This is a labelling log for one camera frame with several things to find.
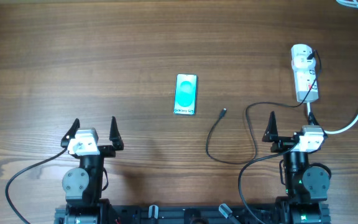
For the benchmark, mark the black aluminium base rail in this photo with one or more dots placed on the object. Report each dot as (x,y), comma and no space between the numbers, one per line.
(262,213)

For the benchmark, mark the white power strip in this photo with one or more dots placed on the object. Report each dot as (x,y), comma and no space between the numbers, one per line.
(306,87)

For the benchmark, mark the Galaxy S25 smartphone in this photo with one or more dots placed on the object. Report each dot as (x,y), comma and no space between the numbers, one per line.
(185,94)

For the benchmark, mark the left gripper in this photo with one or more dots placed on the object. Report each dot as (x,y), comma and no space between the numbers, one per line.
(108,150)

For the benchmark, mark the white charger plug adapter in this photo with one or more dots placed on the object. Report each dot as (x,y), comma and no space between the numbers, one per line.
(301,62)

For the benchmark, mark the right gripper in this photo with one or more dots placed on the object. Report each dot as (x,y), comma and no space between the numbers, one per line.
(272,135)

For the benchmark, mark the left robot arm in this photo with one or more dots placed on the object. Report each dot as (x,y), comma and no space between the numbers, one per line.
(83,185)

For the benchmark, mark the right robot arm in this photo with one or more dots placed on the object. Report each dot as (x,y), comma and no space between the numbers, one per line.
(307,184)

